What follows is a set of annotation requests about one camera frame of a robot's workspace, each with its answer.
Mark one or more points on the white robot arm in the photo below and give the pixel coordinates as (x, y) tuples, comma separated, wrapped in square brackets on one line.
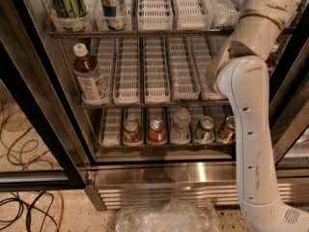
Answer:
[(238, 72)]

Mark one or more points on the fridge door right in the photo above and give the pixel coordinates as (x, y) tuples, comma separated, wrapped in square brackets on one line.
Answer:
[(289, 97)]

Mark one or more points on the orange can bottom shelf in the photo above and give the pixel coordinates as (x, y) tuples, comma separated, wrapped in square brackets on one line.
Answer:
[(227, 131)]

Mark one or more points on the green can bottom shelf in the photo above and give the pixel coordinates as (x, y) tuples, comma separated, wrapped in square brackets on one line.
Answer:
[(204, 131)]

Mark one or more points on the green can shelf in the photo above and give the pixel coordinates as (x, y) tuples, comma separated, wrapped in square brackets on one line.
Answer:
[(204, 131), (72, 14)]

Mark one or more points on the stainless steel fridge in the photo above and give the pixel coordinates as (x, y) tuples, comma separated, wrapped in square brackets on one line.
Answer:
[(152, 69)]

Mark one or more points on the blue tan can top shelf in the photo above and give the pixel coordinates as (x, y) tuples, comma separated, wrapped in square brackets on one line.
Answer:
[(115, 14)]

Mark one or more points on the red can bottom shelf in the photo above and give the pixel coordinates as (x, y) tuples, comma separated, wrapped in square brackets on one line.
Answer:
[(156, 131)]

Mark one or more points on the brown can bottom shelf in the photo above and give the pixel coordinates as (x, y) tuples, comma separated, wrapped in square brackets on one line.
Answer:
[(132, 131)]

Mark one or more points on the green can top shelf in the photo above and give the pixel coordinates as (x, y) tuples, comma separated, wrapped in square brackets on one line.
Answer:
[(72, 14)]

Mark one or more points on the black fridge door left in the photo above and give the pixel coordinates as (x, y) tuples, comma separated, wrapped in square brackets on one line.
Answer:
[(36, 71)]

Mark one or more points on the right tea bottle white cap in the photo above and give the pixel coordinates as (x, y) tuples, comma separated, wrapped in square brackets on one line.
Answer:
[(271, 60)]

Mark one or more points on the tea bottle white cap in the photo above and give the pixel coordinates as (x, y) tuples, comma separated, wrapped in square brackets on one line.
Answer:
[(89, 76), (271, 60)]

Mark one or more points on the left tea bottle white cap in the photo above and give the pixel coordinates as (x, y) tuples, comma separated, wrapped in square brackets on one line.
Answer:
[(89, 76)]

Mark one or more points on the clear plastic bin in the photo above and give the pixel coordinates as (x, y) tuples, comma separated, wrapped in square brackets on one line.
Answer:
[(173, 216)]

